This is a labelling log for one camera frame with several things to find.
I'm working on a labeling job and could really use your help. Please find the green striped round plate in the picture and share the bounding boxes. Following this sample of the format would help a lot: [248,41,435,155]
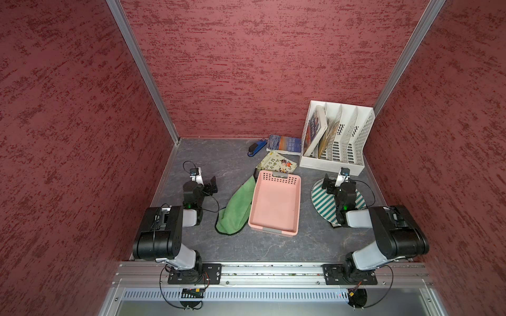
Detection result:
[311,179,372,228]

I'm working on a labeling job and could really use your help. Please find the green cleaning cloth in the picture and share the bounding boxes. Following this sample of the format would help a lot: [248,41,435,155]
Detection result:
[215,176,256,236]

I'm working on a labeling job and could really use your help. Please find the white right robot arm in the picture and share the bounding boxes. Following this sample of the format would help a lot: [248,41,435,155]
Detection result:
[312,172,430,284]

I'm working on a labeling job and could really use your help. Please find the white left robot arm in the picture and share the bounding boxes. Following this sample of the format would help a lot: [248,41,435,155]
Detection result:
[133,177,218,283]

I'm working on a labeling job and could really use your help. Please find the white plastic file organizer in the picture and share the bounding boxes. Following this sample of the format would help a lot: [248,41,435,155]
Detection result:
[299,100,375,176]

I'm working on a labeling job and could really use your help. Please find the yellow illustrated children's book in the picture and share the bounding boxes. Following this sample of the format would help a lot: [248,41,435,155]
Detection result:
[318,117,341,159]

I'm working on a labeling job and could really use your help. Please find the pink plastic basket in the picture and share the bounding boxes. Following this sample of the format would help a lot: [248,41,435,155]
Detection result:
[249,171,301,237]

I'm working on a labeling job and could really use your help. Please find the thin books in organizer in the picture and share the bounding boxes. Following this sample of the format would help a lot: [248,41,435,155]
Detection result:
[303,105,328,157]

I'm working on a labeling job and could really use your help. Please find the green cartoon children's book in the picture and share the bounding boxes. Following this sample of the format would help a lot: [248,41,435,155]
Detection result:
[256,151,297,174]

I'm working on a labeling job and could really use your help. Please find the blue stapler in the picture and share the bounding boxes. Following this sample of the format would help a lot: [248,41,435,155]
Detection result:
[247,138,267,157]

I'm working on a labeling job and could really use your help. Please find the blue striped cover book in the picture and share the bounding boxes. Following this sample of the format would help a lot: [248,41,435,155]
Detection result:
[266,135,302,155]

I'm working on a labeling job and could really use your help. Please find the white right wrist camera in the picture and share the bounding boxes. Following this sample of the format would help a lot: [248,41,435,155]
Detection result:
[335,167,350,187]

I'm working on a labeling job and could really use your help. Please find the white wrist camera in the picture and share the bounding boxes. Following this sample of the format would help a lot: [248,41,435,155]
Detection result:
[335,167,350,187]
[190,167,204,185]

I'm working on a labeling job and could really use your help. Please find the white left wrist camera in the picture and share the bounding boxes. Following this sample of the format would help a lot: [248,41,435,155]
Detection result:
[190,167,204,185]

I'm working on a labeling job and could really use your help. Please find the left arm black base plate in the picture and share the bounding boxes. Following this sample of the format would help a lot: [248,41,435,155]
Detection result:
[163,263,223,286]

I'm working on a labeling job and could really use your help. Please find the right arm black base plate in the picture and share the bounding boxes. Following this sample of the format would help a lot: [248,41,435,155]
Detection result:
[322,263,378,287]

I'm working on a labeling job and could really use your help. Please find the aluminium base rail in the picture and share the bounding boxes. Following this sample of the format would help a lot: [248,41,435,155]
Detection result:
[112,261,435,288]

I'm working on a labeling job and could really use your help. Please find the white perforated cable duct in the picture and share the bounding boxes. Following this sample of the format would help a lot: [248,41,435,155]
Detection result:
[121,288,349,303]

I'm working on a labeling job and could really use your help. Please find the left aluminium corner post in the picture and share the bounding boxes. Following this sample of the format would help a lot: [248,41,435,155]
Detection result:
[106,0,181,146]

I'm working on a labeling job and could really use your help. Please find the aluminium corner post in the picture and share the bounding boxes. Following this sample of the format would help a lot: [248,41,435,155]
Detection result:
[106,0,181,146]
[373,0,446,117]

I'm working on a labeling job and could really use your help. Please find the right aluminium corner post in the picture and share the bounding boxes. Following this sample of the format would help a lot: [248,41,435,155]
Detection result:
[373,0,446,117]

